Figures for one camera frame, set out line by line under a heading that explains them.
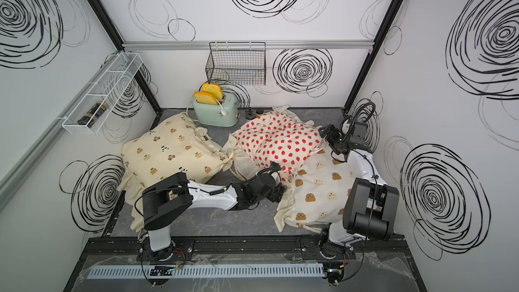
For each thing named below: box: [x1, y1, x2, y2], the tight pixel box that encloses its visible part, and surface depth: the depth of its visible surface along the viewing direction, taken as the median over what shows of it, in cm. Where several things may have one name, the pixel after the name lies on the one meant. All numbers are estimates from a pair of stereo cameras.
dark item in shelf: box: [77, 100, 109, 128], surface depth 69 cm
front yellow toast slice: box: [193, 91, 219, 105], surface depth 101 cm
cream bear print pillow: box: [273, 146, 356, 234], surface depth 80 cm
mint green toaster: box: [191, 93, 240, 128], surface depth 104 cm
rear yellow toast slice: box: [201, 82, 224, 101], surface depth 104 cm
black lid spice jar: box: [244, 106, 257, 120], surface depth 107 cm
